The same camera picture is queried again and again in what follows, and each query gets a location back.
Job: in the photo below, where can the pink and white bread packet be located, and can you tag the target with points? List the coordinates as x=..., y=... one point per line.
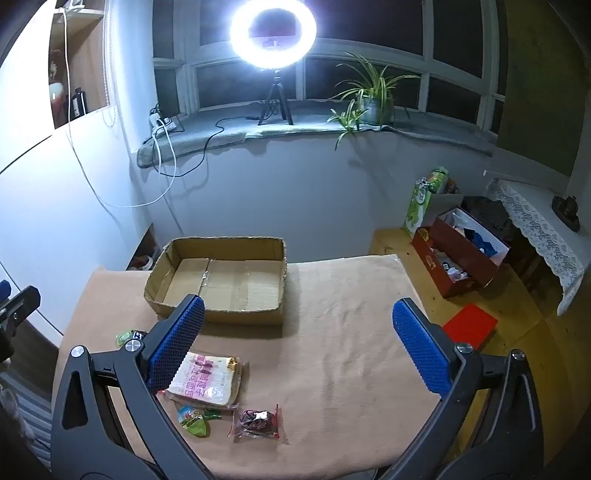
x=207, y=381

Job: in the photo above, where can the large red box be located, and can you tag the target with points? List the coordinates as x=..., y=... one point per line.
x=466, y=251

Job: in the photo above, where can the small green snack packet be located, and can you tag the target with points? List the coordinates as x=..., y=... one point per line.
x=123, y=338

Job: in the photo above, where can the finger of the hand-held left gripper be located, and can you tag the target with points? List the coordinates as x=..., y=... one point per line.
x=3, y=290
x=23, y=304

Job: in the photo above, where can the black tripod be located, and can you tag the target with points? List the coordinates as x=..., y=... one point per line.
x=275, y=99

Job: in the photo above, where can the wooden wall shelf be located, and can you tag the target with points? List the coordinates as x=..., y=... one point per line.
x=87, y=60

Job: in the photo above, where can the white lace cloth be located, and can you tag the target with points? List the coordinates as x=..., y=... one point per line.
x=545, y=230

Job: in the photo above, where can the dark red snack packet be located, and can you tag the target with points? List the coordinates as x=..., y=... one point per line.
x=256, y=423

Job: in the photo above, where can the striped cloth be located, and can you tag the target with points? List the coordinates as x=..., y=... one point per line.
x=23, y=415

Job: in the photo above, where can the dark bottle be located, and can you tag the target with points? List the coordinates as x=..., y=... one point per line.
x=78, y=104

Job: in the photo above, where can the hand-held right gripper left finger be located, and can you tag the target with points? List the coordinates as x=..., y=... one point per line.
x=178, y=341

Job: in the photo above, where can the grey window sill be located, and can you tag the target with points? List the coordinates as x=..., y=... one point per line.
x=295, y=131

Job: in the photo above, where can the dark green curtain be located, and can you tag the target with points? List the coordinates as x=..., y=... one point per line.
x=545, y=83

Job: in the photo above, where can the dark bag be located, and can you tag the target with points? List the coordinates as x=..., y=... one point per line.
x=489, y=214

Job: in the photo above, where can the red box lid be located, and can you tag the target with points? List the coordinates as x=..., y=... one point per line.
x=471, y=328

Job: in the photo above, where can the small red box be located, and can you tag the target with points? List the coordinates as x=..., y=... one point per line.
x=441, y=274

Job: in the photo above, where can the green carton box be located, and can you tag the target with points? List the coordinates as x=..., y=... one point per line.
x=422, y=203

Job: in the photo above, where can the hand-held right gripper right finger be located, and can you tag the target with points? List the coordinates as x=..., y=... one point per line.
x=420, y=346

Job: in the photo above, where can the green egg snack packet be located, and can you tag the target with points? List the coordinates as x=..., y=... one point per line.
x=194, y=421

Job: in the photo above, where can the white power strip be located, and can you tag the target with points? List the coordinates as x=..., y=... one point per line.
x=162, y=122

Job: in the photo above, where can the dark ornament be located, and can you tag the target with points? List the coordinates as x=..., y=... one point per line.
x=567, y=212

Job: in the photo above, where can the brown cardboard box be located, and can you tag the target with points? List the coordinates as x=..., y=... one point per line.
x=240, y=281

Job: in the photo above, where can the potted spider plant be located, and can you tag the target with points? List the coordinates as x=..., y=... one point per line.
x=376, y=94

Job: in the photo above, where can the red and white jar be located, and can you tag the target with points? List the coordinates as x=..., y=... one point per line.
x=57, y=99

